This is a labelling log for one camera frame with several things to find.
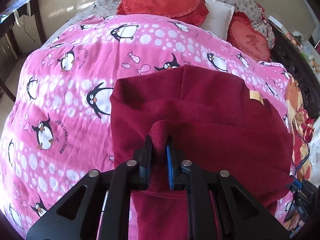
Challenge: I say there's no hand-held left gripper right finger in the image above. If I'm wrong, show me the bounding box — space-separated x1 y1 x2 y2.
166 135 292 240

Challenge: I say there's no white pillow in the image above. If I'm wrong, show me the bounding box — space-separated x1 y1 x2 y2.
199 0 235 40

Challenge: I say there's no red ruffled cushion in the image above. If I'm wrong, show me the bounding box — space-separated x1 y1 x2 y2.
256 2 269 25

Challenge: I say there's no dark wooden table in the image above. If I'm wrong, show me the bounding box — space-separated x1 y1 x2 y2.
0 0 47 100

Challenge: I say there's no orange and red floral quilt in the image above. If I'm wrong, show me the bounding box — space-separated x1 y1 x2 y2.
285 76 320 180

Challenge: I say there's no thin black cable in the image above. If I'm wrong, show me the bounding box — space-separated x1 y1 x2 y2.
23 14 36 42

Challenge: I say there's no dark red fleece garment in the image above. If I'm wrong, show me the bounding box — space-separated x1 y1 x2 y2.
109 64 294 240

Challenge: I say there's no red heart-shaped ruffled pillow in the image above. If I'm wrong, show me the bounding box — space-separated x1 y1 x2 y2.
226 11 272 62
116 0 209 25

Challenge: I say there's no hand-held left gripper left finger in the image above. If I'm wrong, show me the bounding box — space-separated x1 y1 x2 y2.
25 135 152 240

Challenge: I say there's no dark carved wooden headboard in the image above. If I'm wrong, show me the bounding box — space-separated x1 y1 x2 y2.
269 22 320 120

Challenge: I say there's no blue cable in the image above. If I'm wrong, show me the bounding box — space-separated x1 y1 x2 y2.
291 135 312 180

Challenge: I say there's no white flat box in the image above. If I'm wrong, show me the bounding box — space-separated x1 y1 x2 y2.
269 16 285 29

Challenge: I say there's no clear plastic bag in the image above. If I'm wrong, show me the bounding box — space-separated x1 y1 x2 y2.
285 30 320 68

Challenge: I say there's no shiny bag with white handles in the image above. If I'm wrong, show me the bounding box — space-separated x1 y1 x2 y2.
0 0 33 27

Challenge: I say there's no pink penguin print blanket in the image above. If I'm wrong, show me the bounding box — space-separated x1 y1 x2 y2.
0 14 293 240

